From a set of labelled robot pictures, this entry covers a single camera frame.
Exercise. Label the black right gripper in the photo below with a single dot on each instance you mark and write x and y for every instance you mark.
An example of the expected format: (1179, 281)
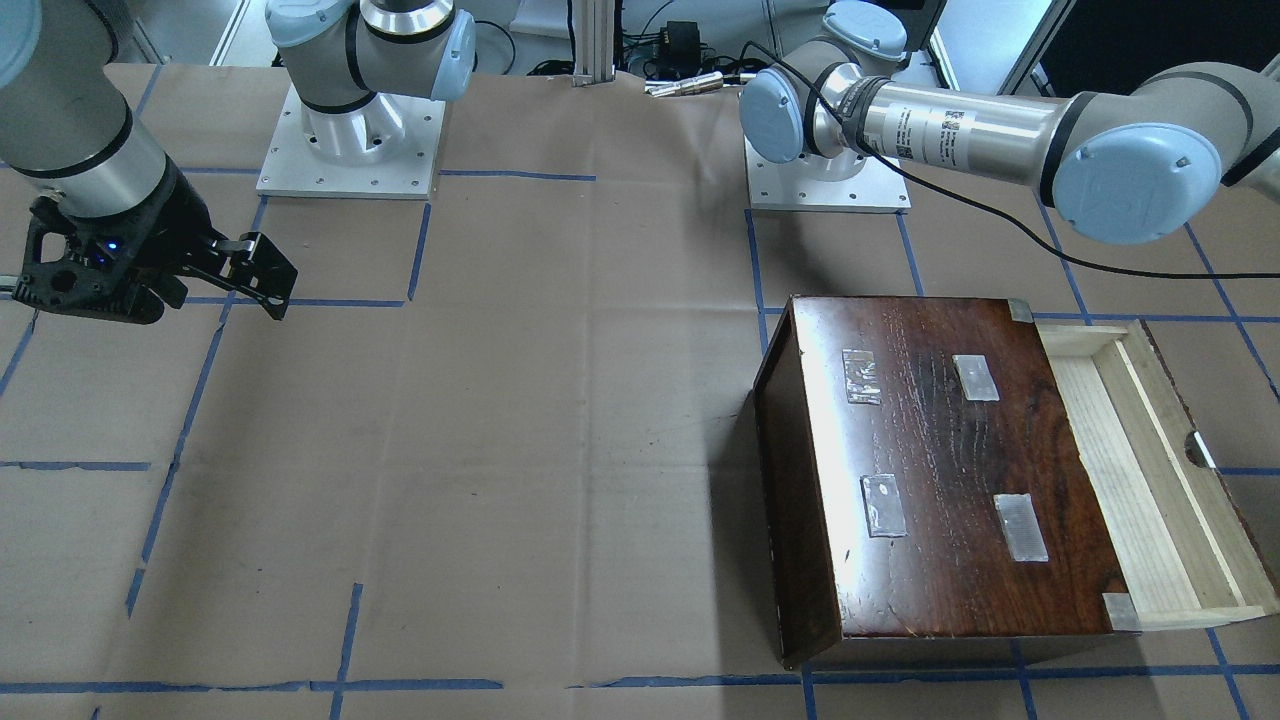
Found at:
(172, 232)

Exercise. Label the light wooden drawer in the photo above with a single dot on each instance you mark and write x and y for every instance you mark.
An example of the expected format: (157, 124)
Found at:
(1187, 556)

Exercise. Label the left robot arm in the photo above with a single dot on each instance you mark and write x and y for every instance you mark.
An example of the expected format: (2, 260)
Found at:
(1120, 168)

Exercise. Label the dark wooden drawer cabinet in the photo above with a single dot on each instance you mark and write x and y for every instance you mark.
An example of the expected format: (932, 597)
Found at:
(948, 593)

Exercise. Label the black power adapter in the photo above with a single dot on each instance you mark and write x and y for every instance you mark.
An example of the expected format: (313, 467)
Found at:
(679, 48)

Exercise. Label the silver metal cylinder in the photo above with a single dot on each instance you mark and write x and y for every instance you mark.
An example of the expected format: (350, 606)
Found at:
(697, 85)

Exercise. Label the grey corner tape patch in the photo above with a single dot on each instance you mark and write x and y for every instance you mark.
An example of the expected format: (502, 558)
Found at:
(1020, 311)
(1122, 612)

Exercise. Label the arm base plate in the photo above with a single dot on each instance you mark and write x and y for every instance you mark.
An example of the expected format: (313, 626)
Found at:
(849, 183)
(386, 150)

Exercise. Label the aluminium frame post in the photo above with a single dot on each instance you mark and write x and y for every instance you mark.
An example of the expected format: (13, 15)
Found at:
(595, 35)

